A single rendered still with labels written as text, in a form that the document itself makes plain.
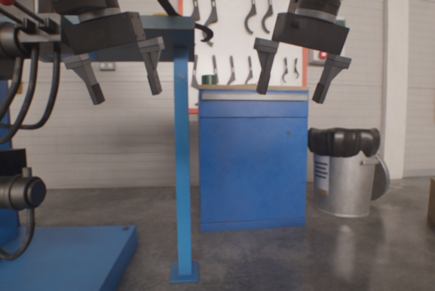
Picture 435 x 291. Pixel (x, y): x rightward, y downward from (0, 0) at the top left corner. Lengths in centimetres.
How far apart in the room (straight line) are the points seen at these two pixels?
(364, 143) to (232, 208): 103
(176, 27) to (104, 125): 207
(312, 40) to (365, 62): 298
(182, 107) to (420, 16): 367
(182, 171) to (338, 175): 124
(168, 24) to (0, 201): 76
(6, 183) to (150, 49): 65
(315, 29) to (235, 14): 245
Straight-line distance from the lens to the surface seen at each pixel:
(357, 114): 331
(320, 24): 49
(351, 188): 192
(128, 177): 278
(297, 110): 158
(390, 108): 352
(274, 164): 154
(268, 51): 46
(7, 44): 91
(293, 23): 46
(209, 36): 104
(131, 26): 46
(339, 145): 182
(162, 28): 87
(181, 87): 99
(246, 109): 147
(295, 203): 166
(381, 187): 230
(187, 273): 118
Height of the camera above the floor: 69
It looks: 5 degrees down
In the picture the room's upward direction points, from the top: straight up
